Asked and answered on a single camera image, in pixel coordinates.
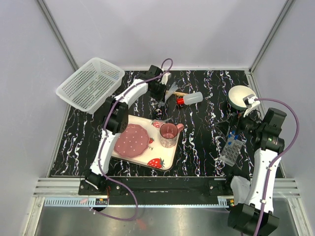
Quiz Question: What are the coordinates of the white bowl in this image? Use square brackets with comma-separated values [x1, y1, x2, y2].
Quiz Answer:
[228, 85, 256, 111]

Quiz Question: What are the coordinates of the wooden bristle brush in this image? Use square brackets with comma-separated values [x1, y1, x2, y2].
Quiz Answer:
[166, 90, 187, 97]

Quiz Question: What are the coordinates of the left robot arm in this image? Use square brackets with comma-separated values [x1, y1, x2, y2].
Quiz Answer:
[84, 65, 170, 195]

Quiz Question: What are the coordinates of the clear plastic funnel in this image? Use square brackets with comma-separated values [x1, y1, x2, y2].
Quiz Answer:
[151, 118, 171, 129]

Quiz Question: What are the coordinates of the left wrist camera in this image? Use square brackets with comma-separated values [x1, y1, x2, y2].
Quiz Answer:
[160, 72, 171, 85]

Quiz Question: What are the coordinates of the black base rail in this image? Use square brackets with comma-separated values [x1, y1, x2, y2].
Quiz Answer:
[78, 176, 237, 206]

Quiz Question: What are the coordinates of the white perforated plastic basket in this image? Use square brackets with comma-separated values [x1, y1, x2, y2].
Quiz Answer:
[56, 57, 125, 115]

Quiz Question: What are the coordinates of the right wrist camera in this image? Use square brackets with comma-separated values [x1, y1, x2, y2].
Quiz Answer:
[243, 94, 260, 117]

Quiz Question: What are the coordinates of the white strawberry tray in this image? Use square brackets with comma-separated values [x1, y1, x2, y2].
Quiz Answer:
[112, 115, 180, 171]

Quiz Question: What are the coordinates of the bundle of clear pipettes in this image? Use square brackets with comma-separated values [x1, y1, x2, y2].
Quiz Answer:
[158, 82, 179, 108]

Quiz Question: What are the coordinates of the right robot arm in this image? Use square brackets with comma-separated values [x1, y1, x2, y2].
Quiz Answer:
[219, 108, 286, 236]

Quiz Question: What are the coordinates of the white squeeze bottle red cap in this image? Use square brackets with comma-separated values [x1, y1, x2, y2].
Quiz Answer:
[176, 92, 203, 105]

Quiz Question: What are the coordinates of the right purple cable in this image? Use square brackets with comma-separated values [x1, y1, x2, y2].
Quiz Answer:
[253, 97, 300, 236]

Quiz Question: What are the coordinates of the pink ceramic mug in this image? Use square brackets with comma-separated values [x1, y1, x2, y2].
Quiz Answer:
[159, 123, 184, 148]

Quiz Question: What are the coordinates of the clear test tube rack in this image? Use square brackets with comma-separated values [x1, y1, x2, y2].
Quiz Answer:
[219, 138, 244, 167]

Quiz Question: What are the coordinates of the pink polka dot plate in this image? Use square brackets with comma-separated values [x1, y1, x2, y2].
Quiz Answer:
[114, 124, 150, 158]

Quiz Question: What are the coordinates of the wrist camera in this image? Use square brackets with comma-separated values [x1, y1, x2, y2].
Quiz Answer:
[160, 72, 171, 85]
[243, 94, 260, 117]

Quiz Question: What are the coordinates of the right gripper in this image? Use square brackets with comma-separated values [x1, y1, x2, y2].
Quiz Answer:
[214, 107, 265, 137]

